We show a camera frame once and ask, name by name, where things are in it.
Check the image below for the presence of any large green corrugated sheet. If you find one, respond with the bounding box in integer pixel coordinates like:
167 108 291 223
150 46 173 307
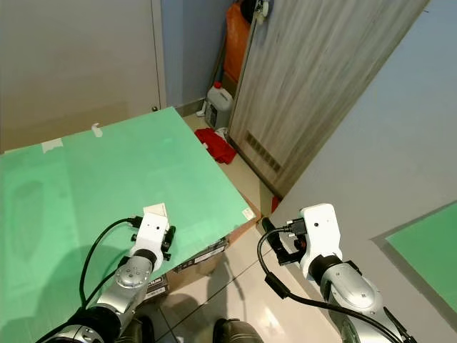
0 106 258 343

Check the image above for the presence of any red cloth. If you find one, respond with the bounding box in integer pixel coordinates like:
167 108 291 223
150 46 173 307
194 127 236 164

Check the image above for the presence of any white plastic canister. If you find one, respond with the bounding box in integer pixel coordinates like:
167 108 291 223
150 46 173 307
204 81 234 129

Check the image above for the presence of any small green corrugated sheet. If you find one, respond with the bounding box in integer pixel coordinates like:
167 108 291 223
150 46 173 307
386 202 457 314

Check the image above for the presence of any grey wooden door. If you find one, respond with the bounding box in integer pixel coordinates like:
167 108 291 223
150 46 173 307
227 0 433 199

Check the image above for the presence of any beige closet door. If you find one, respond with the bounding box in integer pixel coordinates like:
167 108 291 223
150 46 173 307
0 0 164 152

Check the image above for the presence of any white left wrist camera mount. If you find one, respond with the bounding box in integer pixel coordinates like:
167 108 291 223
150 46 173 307
132 213 171 267

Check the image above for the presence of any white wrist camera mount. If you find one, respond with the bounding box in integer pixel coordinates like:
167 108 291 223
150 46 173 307
300 204 343 281
132 213 171 267

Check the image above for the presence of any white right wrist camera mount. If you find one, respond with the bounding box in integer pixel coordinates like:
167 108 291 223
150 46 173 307
300 204 343 281

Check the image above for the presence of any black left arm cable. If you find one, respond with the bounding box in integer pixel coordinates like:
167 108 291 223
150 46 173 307
77 217 140 315

